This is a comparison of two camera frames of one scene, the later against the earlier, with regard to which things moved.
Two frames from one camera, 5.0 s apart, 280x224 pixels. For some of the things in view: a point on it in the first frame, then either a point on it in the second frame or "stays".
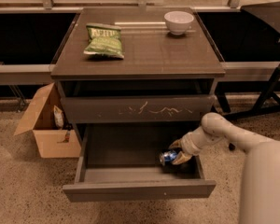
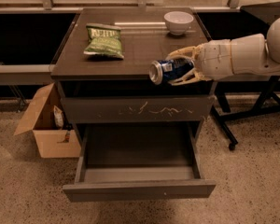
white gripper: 188,146 to 214,60
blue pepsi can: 167,156 to 161,71
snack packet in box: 58,117 stays
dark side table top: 275,14 stays
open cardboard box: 49,121 stays
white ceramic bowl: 178,22 stays
